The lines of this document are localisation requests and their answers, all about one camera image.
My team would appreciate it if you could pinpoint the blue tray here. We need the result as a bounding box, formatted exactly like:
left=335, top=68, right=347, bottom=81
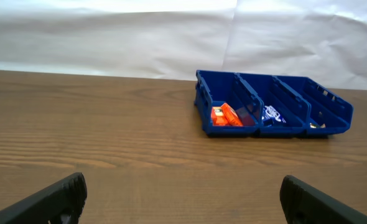
left=193, top=69, right=355, bottom=139

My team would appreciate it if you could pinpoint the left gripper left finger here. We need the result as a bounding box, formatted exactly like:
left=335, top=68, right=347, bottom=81
left=0, top=172, right=88, bottom=224

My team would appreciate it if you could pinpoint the orange candy box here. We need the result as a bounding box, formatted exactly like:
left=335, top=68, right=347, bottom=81
left=210, top=106, right=231, bottom=127
left=220, top=102, right=244, bottom=127

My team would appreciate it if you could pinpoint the blue candy pack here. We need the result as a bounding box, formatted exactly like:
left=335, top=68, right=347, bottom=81
left=261, top=105, right=287, bottom=124

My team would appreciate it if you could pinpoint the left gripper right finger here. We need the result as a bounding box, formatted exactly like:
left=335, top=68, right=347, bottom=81
left=279, top=174, right=367, bottom=224

